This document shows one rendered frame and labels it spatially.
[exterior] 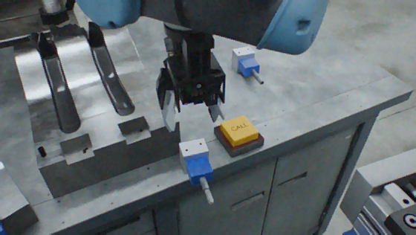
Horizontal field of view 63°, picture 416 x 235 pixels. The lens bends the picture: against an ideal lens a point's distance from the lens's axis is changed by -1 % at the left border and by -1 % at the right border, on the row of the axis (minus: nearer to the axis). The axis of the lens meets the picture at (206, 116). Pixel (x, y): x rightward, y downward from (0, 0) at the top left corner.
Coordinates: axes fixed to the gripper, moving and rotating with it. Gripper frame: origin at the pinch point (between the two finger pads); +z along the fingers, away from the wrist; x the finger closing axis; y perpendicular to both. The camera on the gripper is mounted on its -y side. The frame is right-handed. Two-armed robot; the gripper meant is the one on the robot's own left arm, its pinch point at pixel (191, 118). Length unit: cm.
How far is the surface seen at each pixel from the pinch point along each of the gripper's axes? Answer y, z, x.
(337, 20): -179, 97, 172
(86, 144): -5.6, 6.3, -19.3
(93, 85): -21.6, 4.5, -16.7
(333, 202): -11, 68, 55
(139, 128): -7.2, 6.5, -9.0
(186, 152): 1.1, 7.4, -1.4
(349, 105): -6.9, 13.3, 41.2
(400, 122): -59, 95, 136
